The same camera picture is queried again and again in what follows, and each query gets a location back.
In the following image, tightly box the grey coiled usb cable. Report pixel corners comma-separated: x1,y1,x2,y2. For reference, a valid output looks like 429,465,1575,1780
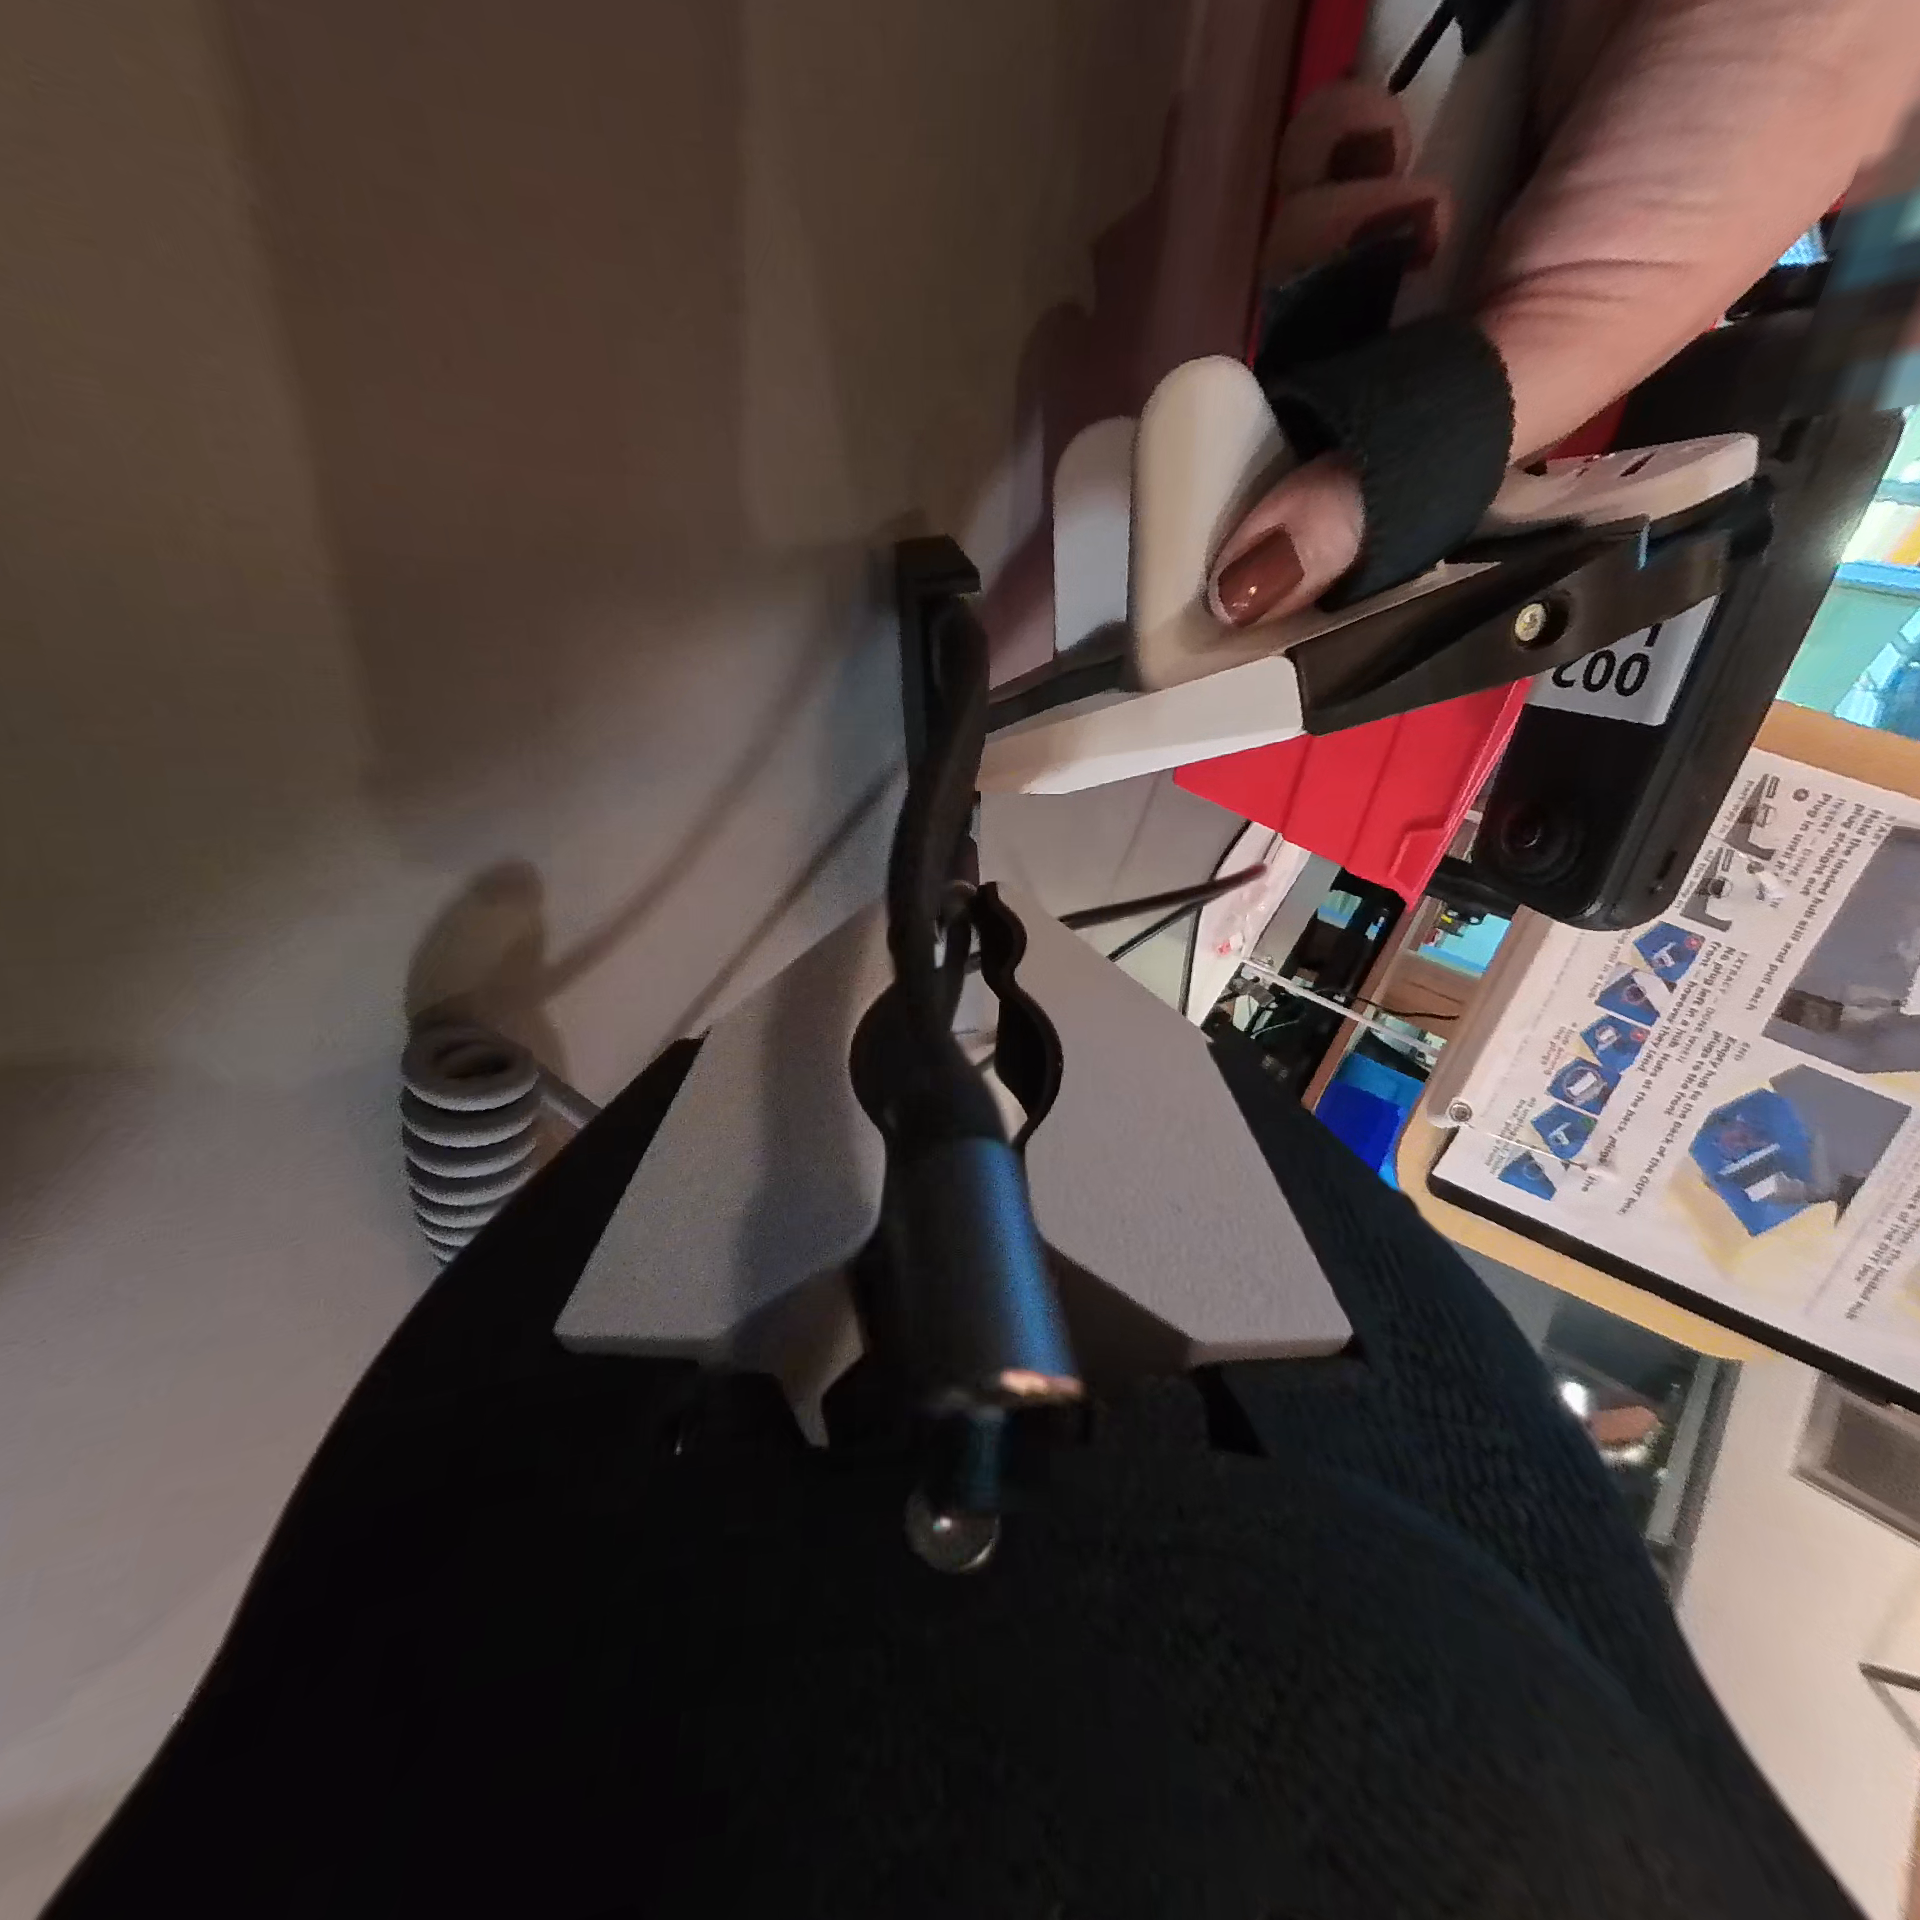
397,1018,601,1263

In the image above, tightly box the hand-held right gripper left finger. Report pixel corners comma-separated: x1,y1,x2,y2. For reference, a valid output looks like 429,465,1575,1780
550,896,905,1444

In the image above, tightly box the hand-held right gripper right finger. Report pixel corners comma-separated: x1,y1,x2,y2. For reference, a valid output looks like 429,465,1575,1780
971,882,1355,1401

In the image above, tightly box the black hub cable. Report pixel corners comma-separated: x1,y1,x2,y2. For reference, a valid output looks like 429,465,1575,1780
1056,858,1272,928

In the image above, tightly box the person's left hand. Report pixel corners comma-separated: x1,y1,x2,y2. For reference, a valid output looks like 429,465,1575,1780
1200,0,1920,632

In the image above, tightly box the blue plastic bin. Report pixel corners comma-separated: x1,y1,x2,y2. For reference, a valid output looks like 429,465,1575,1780
1317,1036,1430,1160

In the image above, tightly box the instruction sheet board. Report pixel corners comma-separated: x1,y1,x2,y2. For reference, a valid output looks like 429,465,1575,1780
1394,701,1920,1368

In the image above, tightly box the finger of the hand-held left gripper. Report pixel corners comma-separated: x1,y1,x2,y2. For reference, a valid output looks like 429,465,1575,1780
976,655,1312,800

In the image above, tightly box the red plastic bin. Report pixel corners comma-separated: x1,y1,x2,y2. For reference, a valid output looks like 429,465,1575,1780
1169,0,1536,904

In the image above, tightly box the black usb cable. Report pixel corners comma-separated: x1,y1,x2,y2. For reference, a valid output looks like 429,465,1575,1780
848,599,1088,1518

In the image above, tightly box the black usb hub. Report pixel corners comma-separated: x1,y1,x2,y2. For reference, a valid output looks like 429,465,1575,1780
896,535,992,916

